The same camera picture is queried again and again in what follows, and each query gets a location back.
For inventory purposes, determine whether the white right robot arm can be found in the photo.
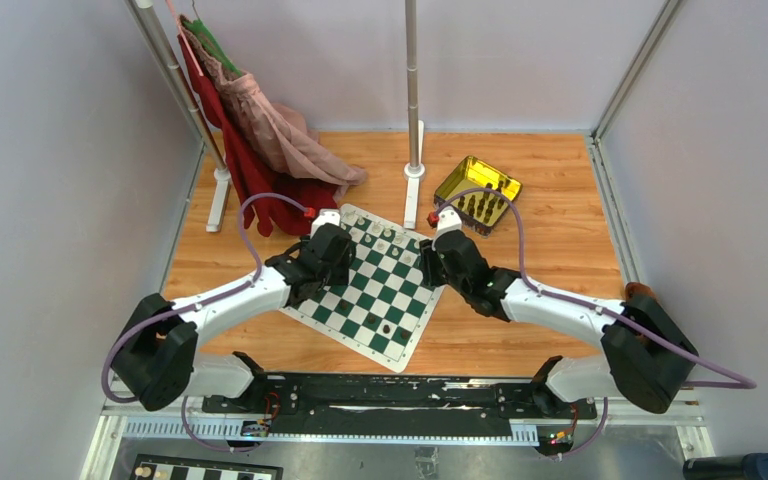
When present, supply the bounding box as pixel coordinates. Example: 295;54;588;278
420;230;698;418

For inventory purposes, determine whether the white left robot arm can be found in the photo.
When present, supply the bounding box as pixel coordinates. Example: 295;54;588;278
102;223;356;413

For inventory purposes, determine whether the green white chess mat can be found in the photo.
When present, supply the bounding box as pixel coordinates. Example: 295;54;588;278
281;204;443;373

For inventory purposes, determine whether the yellow tin box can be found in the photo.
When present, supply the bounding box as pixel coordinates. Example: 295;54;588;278
433;155;523;237

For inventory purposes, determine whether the red cloth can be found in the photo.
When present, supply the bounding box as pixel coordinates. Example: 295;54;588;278
185;55;337;237

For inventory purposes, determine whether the centre metal rack pole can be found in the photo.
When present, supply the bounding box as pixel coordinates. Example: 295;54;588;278
403;0;426;230

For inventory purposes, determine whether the metal rack pole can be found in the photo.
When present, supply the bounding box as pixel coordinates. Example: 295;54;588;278
403;0;426;230
124;0;231;233

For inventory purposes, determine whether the pink cloth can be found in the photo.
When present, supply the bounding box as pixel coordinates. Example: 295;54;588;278
178;16;368;199

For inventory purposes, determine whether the brown cloth at right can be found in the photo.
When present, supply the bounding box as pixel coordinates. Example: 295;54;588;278
624;282;658;301

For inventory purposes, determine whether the green cloth on hanger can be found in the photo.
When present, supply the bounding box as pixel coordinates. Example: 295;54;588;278
179;16;242;77

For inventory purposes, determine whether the left metal rack pole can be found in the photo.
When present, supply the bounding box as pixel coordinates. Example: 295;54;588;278
124;0;231;233

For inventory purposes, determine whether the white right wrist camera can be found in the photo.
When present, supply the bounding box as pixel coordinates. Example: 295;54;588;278
433;205;463;242

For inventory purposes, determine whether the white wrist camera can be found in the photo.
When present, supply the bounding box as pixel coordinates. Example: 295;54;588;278
310;209;341;236
433;205;463;242

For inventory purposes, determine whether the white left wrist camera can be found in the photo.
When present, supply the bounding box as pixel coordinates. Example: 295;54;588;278
310;209;341;236

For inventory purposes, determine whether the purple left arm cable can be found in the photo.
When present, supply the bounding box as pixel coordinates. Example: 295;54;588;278
100;192;318;454

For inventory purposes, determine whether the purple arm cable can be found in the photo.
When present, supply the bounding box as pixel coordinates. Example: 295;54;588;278
100;192;318;454
426;186;758;460

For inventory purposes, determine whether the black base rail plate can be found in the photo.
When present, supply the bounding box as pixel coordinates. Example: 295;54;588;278
200;372;597;438

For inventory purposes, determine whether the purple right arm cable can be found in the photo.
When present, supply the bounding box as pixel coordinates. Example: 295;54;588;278
426;186;758;460

